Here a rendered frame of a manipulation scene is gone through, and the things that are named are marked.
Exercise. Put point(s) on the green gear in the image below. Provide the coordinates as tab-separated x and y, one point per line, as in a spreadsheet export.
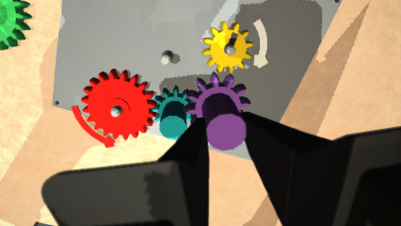
12	23

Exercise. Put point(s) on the red gear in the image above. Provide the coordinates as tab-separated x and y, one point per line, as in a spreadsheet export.
126	92

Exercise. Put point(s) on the teal gear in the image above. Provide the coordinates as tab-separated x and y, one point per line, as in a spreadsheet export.
173	119

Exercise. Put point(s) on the red curved arrow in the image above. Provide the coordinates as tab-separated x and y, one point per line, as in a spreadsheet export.
108	142

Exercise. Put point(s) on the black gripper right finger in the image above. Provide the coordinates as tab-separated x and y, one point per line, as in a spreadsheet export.
312	180

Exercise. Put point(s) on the yellow gear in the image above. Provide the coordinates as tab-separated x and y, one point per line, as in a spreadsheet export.
220	40

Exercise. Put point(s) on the grey metal board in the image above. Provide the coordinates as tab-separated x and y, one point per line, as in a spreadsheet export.
162	40

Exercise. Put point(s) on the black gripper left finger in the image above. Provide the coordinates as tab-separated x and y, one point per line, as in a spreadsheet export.
176	187

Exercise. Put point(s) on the purple gear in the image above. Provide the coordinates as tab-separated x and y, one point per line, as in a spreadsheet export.
220	105

